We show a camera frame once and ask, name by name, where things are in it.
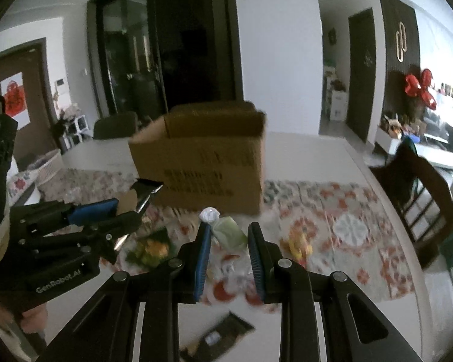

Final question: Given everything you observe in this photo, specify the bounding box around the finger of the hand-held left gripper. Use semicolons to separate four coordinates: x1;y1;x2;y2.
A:
19;211;142;269
9;198;121;236

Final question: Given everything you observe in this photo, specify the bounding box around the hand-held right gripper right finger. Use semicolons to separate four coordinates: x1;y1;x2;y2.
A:
247;222;425;362

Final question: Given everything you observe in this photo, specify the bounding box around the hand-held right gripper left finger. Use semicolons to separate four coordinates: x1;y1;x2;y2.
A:
41;222;213;362

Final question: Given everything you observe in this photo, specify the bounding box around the red and white snack packet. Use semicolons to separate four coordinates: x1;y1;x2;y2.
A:
209;252;265;304

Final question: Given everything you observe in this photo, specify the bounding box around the pale green snack packet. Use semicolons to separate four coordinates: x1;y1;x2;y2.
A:
210;217;248;253

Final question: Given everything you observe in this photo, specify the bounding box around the green and yellow snack packet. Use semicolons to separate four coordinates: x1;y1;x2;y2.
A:
126;228;172;268

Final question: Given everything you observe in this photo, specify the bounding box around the white candy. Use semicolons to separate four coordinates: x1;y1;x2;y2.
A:
199;207;220;224

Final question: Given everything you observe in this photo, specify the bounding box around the dark shiny snack packet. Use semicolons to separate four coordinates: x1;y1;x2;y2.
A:
117;178;165;215

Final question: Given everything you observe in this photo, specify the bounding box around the yellow small toy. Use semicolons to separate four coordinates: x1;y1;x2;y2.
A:
283;228;314;261

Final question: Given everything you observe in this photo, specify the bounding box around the brown cardboard box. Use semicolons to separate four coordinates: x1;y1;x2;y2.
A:
128;100;268;215

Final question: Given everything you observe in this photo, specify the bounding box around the person's left hand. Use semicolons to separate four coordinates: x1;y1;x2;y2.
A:
17;303;48;334

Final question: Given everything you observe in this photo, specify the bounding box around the white woven basket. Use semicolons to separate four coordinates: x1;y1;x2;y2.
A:
30;149;63;185

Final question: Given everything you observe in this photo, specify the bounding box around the white shelf unit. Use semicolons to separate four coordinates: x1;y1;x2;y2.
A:
66;115;89;148

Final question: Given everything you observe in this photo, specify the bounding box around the dark upholstered chair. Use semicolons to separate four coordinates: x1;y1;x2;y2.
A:
93;111;138;140

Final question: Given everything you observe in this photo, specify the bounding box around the patterned tile-print table mat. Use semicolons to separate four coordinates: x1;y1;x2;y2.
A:
8;168;418;306

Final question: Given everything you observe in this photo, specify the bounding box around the brown entrance door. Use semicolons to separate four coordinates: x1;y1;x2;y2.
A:
0;40;59;167

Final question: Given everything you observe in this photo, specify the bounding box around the red door poster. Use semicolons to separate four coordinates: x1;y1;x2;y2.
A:
1;71;30;125

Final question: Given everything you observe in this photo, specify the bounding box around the dark glass sliding door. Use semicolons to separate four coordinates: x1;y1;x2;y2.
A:
87;0;244;121

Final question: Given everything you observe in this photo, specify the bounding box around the dark green garment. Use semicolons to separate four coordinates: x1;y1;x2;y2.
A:
394;136;419;204

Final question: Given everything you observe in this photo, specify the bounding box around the brown wooden chair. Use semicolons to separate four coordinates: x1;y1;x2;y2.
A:
370;138;453;268

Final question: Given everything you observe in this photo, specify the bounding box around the white low cabinet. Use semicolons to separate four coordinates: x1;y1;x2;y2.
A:
375;126;453;170

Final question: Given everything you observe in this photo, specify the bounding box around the dark interior door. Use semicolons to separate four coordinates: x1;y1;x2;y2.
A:
348;8;376;144

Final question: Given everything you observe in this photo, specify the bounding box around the red foil balloon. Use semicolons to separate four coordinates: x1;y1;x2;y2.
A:
405;68;438;112

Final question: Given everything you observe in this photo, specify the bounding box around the gold wall ornament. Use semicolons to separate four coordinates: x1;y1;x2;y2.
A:
396;23;407;62

